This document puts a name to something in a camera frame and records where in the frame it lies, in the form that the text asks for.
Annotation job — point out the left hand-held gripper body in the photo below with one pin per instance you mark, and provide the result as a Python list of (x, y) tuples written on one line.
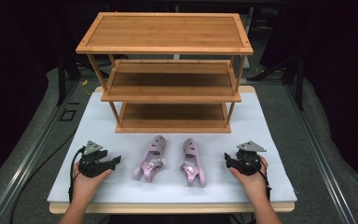
[(90, 165)]

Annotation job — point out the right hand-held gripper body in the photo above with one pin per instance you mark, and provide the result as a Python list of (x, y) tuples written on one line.
[(249, 163)]

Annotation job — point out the pink sandal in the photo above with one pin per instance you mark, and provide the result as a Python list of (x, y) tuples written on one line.
[(193, 165), (151, 158)]

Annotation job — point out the wooden three-tier shoe rack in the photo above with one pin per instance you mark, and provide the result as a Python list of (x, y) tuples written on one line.
[(167, 31)]

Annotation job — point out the person's left hand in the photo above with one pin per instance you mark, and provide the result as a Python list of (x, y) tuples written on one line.
[(85, 186)]

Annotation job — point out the person's right hand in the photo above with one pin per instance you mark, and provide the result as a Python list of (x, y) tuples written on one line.
[(256, 185)]

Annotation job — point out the white table mat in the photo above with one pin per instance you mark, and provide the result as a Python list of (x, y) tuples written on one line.
[(167, 193)]

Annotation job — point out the small yellow tag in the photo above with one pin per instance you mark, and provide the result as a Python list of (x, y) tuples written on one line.
[(85, 83)]

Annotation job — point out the metal floor rail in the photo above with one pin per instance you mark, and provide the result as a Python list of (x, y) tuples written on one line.
[(28, 161), (320, 155)]

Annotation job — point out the black stand post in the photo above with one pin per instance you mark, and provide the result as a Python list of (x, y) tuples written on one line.
[(299, 84), (61, 81)]

